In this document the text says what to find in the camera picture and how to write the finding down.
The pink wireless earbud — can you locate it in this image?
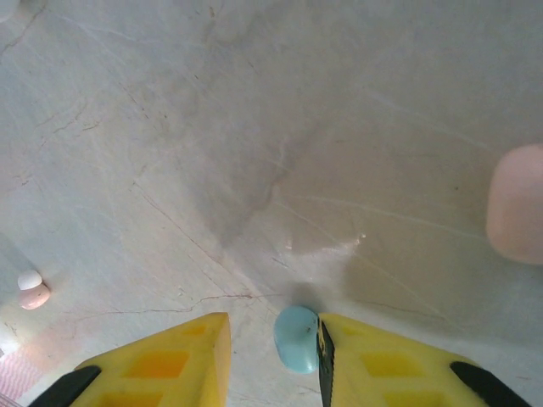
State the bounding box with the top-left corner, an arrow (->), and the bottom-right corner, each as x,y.
17,270 -> 52,311

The blue wireless earbud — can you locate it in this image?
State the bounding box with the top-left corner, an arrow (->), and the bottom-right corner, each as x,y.
273,305 -> 322,376

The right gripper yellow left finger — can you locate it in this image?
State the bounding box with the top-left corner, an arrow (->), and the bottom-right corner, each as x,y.
25,312 -> 232,407

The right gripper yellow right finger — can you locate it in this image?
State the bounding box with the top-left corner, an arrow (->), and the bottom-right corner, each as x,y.
316,312 -> 534,407

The pink earbud charging case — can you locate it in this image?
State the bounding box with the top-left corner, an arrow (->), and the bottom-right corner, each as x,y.
485,142 -> 543,266

